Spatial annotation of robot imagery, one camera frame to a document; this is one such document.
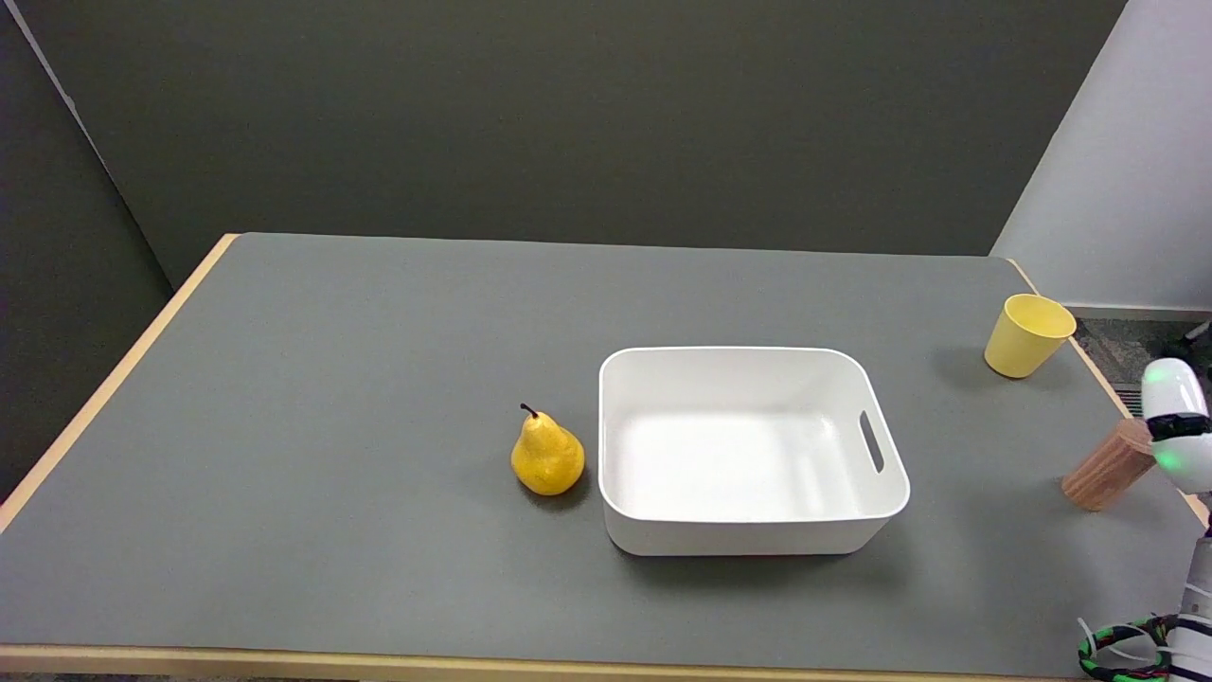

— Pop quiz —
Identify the yellow pear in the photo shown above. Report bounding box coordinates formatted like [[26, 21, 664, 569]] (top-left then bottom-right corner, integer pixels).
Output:
[[510, 404, 586, 496]]

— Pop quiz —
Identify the yellow plastic cup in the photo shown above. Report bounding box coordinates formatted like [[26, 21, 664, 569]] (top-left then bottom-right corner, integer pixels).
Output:
[[984, 294, 1078, 379]]

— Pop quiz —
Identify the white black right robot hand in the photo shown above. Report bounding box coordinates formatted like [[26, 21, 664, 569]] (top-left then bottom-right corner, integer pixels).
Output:
[[1140, 358, 1212, 496]]

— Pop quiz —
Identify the wooden cylinder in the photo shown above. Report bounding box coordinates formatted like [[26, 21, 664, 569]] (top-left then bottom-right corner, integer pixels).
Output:
[[1060, 417, 1158, 512]]

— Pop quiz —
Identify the white plastic bin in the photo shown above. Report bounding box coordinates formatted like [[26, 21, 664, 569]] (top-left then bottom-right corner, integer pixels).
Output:
[[597, 346, 912, 557]]

